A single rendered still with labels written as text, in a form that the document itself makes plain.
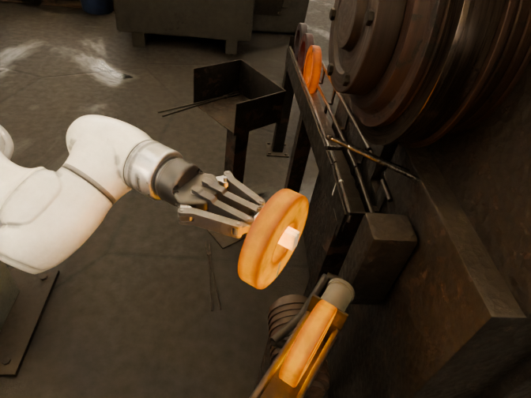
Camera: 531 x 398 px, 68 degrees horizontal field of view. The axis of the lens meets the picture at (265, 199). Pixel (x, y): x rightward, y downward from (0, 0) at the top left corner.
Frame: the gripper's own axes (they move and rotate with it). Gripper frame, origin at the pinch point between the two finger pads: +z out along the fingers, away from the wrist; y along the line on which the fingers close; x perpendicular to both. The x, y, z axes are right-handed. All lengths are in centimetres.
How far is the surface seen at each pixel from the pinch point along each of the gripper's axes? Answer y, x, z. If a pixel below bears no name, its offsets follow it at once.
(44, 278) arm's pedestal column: -2, -85, -92
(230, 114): -66, -29, -54
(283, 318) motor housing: -12.3, -40.4, -0.3
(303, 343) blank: 4.4, -16.0, 9.7
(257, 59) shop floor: -232, -84, -144
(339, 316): -7.7, -22.0, 12.0
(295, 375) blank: 7.5, -20.4, 10.5
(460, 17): -25.5, 26.9, 10.8
